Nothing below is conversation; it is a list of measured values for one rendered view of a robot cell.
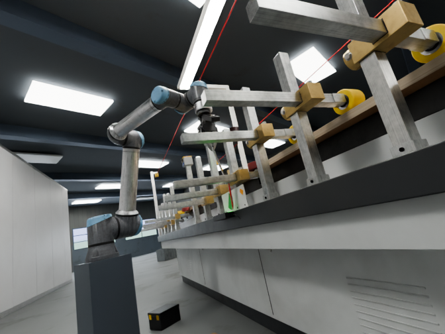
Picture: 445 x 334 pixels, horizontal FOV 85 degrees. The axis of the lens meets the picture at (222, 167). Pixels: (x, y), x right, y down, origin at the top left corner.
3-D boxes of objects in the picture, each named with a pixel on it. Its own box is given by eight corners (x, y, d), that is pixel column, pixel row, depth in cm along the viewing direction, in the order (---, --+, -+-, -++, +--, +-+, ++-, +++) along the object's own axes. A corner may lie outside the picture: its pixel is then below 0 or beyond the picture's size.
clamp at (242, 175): (240, 179, 107) (238, 169, 108) (228, 187, 119) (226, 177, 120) (251, 178, 110) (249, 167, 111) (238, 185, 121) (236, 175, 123)
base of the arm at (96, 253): (92, 262, 139) (91, 244, 141) (80, 264, 151) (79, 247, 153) (124, 254, 153) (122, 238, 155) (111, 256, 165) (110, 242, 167)
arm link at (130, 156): (108, 236, 168) (116, 128, 169) (132, 232, 182) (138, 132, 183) (119, 242, 158) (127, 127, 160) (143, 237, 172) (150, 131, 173)
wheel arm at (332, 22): (260, 4, 35) (254, -15, 36) (249, 25, 38) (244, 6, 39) (449, 43, 55) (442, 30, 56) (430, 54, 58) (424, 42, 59)
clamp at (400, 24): (406, 20, 43) (396, -2, 44) (345, 70, 55) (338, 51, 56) (426, 25, 45) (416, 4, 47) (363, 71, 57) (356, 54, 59)
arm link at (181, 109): (167, 97, 135) (182, 86, 128) (183, 103, 144) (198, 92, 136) (170, 112, 133) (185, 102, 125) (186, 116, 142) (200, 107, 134)
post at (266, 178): (270, 200, 89) (241, 85, 100) (265, 202, 92) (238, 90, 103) (278, 199, 90) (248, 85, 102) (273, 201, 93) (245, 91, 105)
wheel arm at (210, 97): (206, 99, 57) (204, 86, 58) (202, 107, 60) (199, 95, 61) (355, 102, 77) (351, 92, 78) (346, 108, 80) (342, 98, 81)
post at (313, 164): (323, 198, 66) (278, 50, 77) (314, 201, 69) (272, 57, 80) (333, 197, 67) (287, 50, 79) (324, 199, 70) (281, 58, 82)
